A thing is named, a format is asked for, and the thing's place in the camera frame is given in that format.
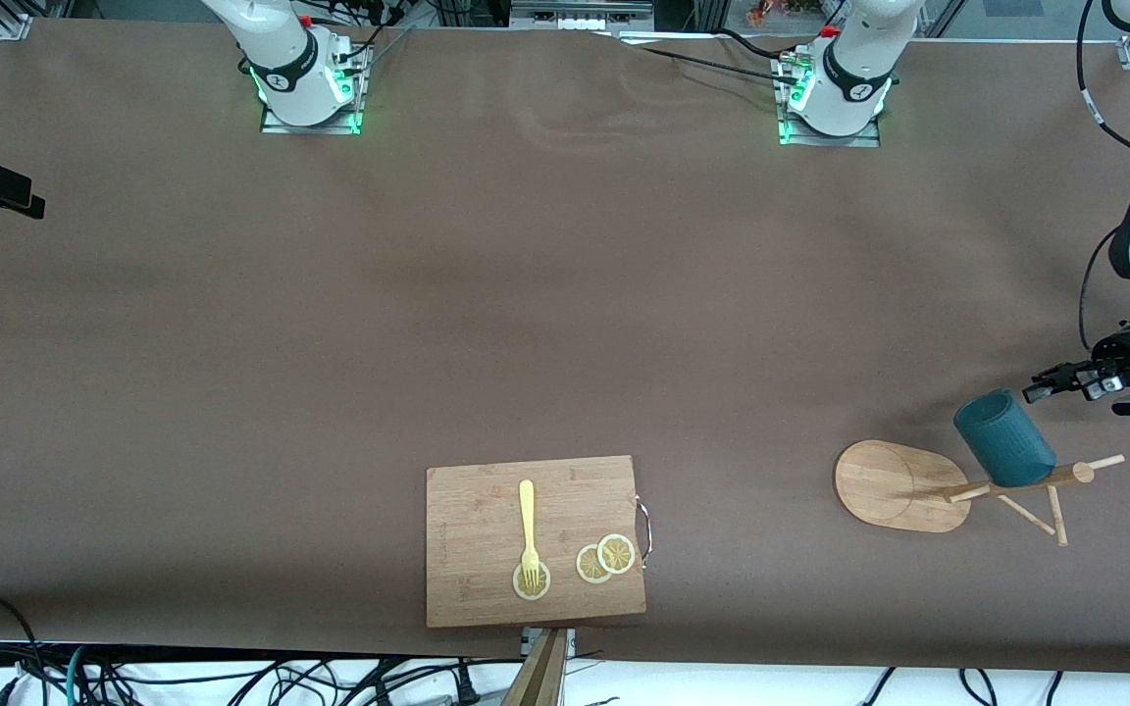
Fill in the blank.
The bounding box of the teal ribbed mug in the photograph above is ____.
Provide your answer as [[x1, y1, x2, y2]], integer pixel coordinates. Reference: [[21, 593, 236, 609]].
[[953, 388, 1057, 489]]

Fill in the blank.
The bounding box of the wooden cup rack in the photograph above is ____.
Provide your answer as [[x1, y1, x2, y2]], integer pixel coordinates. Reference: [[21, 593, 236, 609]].
[[834, 439, 1126, 547]]

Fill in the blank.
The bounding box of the large table cover sheet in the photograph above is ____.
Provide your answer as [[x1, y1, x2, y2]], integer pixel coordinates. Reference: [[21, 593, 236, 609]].
[[0, 18, 1130, 678]]

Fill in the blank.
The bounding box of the yellow plastic fork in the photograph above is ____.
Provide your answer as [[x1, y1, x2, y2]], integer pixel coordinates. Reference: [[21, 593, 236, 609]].
[[518, 479, 542, 591]]

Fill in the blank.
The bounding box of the wooden cutting board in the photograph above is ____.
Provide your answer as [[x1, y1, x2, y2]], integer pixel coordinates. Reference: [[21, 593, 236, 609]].
[[426, 455, 648, 629]]

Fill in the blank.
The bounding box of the grey power strip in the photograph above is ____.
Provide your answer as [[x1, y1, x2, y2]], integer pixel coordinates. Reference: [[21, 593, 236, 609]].
[[511, 0, 656, 30]]

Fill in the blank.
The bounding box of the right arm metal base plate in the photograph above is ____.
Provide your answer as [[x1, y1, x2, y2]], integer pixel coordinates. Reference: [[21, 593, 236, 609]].
[[259, 44, 367, 135]]

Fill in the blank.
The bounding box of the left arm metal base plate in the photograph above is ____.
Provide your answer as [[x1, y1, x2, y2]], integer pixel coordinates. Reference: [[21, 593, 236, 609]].
[[776, 51, 882, 148]]

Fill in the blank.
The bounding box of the short black cable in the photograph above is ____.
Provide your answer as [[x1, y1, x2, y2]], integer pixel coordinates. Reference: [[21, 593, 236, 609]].
[[717, 27, 794, 62]]

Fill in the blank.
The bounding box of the teal cable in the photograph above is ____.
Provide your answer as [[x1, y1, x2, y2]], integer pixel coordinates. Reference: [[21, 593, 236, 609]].
[[63, 645, 91, 706]]

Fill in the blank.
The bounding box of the long black cable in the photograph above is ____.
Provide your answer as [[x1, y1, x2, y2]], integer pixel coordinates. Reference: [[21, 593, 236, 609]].
[[614, 34, 801, 84]]

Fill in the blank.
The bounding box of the small metal bracket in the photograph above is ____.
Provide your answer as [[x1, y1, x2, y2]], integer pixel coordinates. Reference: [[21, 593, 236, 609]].
[[521, 628, 577, 660]]

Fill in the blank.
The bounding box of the wooden post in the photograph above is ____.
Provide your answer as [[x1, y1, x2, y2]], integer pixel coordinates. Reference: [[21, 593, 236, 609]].
[[501, 628, 567, 706]]

